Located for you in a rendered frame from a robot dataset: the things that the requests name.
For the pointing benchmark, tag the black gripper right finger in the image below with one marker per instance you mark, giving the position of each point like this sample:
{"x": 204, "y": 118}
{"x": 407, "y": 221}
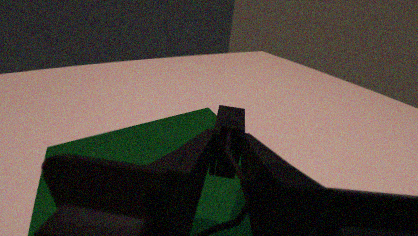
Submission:
{"x": 287, "y": 202}

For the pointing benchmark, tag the green circuit board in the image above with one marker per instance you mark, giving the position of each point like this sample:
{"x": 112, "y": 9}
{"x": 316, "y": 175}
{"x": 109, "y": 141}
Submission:
{"x": 221, "y": 198}

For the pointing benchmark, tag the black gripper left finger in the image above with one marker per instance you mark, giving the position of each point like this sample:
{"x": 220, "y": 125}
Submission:
{"x": 165, "y": 192}

